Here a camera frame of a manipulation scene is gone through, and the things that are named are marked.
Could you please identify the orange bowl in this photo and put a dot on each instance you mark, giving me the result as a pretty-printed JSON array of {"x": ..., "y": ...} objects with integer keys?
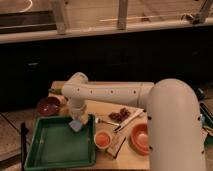
[{"x": 139, "y": 138}]

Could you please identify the blue sponge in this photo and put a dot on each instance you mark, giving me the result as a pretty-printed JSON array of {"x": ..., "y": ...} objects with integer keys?
[{"x": 76, "y": 125}]

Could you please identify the green bin with items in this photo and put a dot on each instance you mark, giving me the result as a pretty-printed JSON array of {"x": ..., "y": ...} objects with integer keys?
[{"x": 207, "y": 123}]

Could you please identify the white handled utensil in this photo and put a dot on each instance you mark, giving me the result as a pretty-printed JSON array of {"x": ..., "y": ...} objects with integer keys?
[{"x": 128, "y": 120}]

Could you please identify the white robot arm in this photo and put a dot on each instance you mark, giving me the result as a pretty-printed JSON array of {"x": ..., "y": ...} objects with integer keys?
[{"x": 173, "y": 112}]

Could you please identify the dark red bowl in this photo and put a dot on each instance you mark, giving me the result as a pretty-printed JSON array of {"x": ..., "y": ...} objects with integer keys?
[{"x": 48, "y": 106}]

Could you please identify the metal fork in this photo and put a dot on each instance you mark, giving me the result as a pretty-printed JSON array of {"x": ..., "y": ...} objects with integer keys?
[{"x": 98, "y": 120}]

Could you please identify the green plastic tray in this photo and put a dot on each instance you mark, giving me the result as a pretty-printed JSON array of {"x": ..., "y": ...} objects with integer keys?
[{"x": 56, "y": 146}]

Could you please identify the brown grape bunch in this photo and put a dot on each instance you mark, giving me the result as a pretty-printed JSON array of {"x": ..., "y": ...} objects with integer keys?
[{"x": 119, "y": 117}]

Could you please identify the wooden cutting board table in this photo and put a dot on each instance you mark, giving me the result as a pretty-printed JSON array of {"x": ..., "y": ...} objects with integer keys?
[{"x": 128, "y": 159}]

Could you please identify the light green cup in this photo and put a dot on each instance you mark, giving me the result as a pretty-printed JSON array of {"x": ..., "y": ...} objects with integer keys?
[{"x": 64, "y": 111}]

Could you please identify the small orange cup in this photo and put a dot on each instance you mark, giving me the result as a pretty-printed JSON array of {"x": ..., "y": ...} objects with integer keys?
[{"x": 102, "y": 139}]

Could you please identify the wooden block with stripe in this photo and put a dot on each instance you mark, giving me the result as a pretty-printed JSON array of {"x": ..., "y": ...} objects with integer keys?
[{"x": 116, "y": 145}]

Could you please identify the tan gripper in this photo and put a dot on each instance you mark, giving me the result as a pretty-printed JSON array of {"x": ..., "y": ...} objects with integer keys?
[{"x": 80, "y": 115}]

